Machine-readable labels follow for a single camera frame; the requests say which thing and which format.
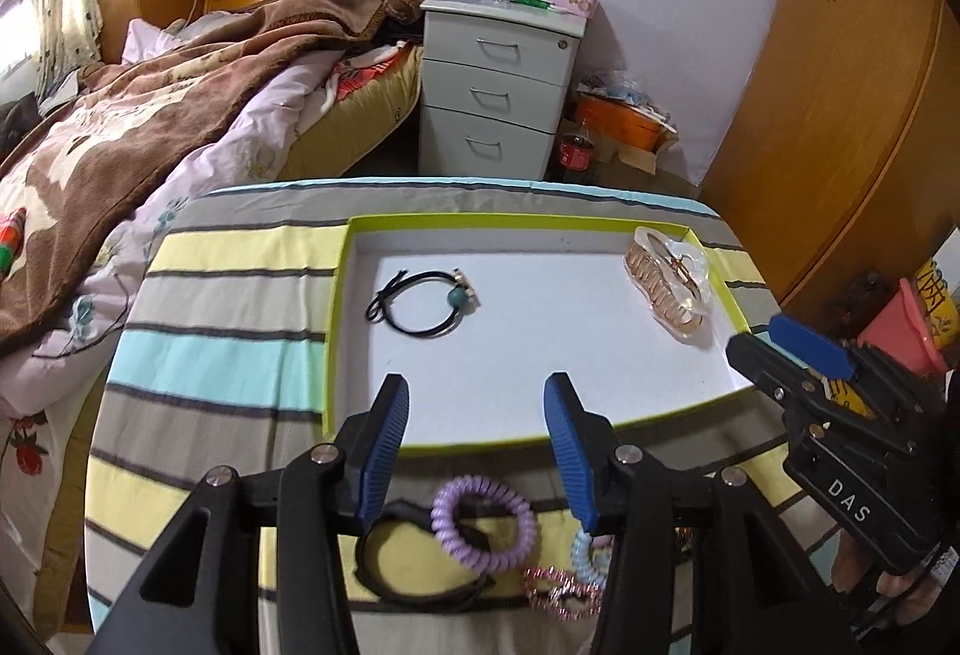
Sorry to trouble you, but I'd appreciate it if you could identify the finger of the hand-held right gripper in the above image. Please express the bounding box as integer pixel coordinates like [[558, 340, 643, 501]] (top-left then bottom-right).
[[726, 334, 833, 431], [769, 316, 942, 431]]

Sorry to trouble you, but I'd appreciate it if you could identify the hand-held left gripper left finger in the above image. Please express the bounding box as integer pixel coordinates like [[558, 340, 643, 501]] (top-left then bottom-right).
[[88, 372, 412, 655]]

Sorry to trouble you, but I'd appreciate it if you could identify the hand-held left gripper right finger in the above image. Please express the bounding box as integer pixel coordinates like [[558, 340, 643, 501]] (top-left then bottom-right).
[[544, 371, 863, 655]]

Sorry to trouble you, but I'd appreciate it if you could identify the purple spiral hair tie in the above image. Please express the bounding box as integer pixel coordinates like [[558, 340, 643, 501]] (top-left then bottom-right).
[[431, 473, 539, 557]]

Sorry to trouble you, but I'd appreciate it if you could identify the pale blue spiral hair tie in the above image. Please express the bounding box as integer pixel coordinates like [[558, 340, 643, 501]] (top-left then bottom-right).
[[570, 527, 612, 588]]

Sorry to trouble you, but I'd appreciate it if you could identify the white tray with green rim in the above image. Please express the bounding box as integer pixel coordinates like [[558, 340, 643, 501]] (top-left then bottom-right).
[[322, 214, 753, 459]]

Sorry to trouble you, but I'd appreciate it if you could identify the pink rhinestone hair clip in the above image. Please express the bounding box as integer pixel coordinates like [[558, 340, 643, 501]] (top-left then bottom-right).
[[523, 563, 605, 620]]

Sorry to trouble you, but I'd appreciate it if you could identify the black wristband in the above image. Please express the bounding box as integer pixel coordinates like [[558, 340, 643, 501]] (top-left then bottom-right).
[[354, 501, 497, 612]]

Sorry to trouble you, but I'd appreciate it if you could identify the person's right hand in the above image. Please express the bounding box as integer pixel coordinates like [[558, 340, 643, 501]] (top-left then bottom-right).
[[831, 539, 960, 626]]

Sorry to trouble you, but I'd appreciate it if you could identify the yellow printed bag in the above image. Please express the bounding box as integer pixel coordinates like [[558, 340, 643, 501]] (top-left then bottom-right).
[[911, 257, 960, 348]]

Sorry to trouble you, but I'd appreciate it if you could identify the clear pink hair claw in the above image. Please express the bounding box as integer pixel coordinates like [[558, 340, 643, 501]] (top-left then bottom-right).
[[625, 227, 712, 342]]

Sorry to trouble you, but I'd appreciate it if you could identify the large wooden closet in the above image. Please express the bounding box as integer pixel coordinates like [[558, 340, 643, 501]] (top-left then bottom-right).
[[701, 0, 960, 341]]

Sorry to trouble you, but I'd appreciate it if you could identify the cardboard box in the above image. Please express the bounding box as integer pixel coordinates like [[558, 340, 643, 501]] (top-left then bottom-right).
[[577, 115, 680, 176]]

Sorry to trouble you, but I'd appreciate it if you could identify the cola bottle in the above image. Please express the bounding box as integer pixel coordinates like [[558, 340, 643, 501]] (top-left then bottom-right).
[[555, 133, 595, 180]]

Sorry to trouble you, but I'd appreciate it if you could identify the orange storage box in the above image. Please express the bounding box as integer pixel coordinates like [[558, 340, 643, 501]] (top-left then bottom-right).
[[576, 92, 668, 149]]

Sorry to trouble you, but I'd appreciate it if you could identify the yellow mattress cover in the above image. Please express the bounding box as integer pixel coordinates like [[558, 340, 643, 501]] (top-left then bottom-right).
[[281, 43, 425, 180]]

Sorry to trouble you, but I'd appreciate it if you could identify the plastic bags pile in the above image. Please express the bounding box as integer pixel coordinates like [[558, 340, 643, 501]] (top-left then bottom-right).
[[577, 70, 672, 123]]

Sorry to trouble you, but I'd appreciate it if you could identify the pale floral quilt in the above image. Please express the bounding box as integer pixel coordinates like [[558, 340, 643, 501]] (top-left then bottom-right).
[[0, 17, 353, 626]]

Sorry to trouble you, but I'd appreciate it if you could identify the white drawer nightstand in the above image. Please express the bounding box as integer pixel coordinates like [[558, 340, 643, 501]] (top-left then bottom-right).
[[418, 0, 587, 182]]

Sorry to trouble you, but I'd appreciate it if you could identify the red patterned pillow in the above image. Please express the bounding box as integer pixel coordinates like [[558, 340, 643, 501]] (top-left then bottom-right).
[[330, 50, 406, 101]]

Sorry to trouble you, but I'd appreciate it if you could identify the brown printed blanket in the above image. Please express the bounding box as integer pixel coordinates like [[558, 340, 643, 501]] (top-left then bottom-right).
[[0, 0, 391, 356]]

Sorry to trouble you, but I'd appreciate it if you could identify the red green plush item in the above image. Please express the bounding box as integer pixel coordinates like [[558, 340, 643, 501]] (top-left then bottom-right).
[[0, 208, 27, 273]]

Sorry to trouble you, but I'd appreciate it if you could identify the white pillow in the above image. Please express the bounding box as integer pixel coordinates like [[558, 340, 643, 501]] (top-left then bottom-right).
[[124, 17, 196, 63]]

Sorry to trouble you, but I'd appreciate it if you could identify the black hair tie teal bead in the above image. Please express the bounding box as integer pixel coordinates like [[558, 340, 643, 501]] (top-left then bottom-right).
[[365, 270, 481, 337]]

